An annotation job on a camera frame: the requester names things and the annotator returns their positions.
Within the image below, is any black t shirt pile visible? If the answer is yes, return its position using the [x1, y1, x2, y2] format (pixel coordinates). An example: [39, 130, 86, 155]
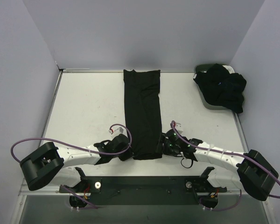
[193, 63, 247, 114]

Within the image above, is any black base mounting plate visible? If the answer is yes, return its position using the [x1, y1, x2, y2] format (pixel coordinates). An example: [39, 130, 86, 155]
[71, 176, 219, 206]

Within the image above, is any black printed t shirt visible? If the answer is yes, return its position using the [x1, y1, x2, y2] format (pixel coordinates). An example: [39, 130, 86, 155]
[123, 70, 162, 160]

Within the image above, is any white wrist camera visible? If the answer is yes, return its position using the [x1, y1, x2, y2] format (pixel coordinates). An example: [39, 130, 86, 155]
[173, 122, 183, 134]
[109, 127, 124, 136]

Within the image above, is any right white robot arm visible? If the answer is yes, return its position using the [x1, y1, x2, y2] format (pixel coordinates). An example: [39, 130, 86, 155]
[160, 129, 279, 201]

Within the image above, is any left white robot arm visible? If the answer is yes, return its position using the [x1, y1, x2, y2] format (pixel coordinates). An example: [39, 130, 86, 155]
[20, 134, 133, 192]

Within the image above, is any white t shirt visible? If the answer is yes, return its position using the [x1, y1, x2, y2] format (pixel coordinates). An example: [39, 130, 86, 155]
[223, 65, 235, 74]

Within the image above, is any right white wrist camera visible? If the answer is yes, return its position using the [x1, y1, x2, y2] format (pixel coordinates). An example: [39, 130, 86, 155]
[173, 122, 183, 134]

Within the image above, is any dark grey plastic basket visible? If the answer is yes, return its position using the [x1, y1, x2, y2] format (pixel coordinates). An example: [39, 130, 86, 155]
[193, 63, 236, 111]

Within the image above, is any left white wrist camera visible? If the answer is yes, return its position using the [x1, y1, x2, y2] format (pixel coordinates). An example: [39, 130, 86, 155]
[109, 127, 124, 136]

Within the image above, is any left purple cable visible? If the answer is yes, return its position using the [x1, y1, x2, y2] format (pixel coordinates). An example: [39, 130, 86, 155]
[10, 123, 133, 210]

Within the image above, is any purple cable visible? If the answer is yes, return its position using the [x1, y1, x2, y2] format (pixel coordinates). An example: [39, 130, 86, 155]
[10, 123, 133, 210]
[170, 120, 280, 211]

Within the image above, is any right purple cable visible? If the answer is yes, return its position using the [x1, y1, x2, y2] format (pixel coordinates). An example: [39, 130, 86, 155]
[170, 120, 280, 211]

